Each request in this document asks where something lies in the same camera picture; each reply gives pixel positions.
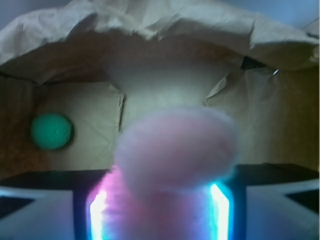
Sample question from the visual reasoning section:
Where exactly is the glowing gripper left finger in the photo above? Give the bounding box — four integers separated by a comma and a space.
0, 169, 107, 240

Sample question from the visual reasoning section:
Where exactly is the green textured ball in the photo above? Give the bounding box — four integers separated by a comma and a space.
30, 113, 73, 150

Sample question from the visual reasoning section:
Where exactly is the pink plush bunny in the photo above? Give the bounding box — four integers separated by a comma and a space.
100, 107, 239, 240

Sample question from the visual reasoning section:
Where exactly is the brown paper bag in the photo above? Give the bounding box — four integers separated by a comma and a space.
0, 0, 320, 179

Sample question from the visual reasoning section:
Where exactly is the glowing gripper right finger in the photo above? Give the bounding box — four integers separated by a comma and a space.
212, 163, 320, 240

